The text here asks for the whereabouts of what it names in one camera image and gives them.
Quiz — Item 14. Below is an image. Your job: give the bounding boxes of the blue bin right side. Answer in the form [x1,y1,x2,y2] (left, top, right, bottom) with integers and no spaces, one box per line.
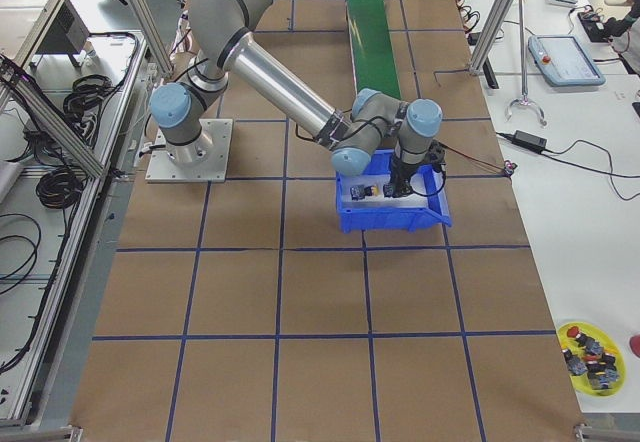
[336,149,452,233]

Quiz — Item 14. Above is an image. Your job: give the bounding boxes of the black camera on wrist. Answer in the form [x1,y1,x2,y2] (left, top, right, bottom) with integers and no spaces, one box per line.
[428,140,446,173]

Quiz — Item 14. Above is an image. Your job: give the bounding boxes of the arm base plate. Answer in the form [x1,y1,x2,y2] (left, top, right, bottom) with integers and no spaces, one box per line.
[146,119,233,183]

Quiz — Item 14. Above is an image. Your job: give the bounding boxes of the red push button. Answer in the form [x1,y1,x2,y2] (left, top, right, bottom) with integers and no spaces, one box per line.
[383,183,396,198]

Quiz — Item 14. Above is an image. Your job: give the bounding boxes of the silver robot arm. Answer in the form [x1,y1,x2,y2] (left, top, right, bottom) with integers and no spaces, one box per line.
[150,0,445,198]

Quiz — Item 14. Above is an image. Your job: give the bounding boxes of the green conveyor belt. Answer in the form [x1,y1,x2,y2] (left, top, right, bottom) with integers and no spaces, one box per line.
[346,0,401,99]

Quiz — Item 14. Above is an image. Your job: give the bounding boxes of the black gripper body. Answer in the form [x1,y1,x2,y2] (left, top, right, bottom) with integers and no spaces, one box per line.
[389,157,421,197]

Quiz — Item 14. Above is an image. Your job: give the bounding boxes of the teach pendant tablet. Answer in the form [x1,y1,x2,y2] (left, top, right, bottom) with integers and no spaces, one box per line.
[527,35,606,87]

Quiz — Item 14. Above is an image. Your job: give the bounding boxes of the coiled black cables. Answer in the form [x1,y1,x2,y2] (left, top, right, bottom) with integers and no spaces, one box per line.
[35,165,83,210]

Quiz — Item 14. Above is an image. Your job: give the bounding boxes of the brown paper table cover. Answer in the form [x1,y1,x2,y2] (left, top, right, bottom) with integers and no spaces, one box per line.
[70,0,582,441]

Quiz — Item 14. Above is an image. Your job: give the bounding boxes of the yellow push button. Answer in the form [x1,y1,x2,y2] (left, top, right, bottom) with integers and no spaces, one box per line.
[349,184,380,202]

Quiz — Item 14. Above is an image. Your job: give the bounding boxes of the black power adapter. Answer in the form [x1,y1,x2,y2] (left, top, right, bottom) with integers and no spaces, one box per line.
[511,130,547,154]

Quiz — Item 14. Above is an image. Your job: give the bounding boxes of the yellow plate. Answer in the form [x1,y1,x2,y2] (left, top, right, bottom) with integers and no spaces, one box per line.
[556,321,626,397]

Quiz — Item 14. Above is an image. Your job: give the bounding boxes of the silver reacher grabber tool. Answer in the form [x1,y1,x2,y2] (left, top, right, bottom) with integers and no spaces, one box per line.
[505,0,547,127]

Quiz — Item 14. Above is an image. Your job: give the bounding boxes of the pile of spare buttons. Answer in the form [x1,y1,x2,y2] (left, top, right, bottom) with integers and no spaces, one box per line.
[560,325,622,396]

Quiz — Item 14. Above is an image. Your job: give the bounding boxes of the aluminium frame post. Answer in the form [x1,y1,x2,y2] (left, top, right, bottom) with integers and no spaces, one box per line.
[468,0,514,75]

